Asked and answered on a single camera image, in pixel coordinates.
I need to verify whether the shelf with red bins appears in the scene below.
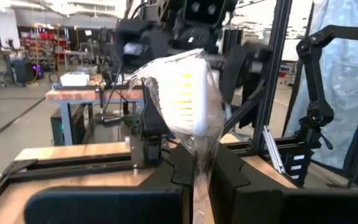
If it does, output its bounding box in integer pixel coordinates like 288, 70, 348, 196
19, 26, 74, 71

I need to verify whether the black computer tower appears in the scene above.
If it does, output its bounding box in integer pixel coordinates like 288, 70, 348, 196
50, 104, 83, 146

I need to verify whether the black waste bin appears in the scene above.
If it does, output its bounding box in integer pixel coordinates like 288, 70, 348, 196
11, 57, 32, 83

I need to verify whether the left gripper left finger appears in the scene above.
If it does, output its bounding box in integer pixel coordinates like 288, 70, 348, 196
24, 143, 196, 224

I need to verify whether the wooden top workbench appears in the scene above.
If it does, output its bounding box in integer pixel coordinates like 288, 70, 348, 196
45, 88, 145, 147

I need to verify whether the white box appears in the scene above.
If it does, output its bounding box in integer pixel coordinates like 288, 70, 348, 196
60, 72, 91, 87

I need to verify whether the orange toothbrush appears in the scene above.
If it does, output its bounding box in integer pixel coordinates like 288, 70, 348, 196
128, 48, 227, 224

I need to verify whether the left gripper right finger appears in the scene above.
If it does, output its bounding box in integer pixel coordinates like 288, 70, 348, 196
209, 142, 358, 224

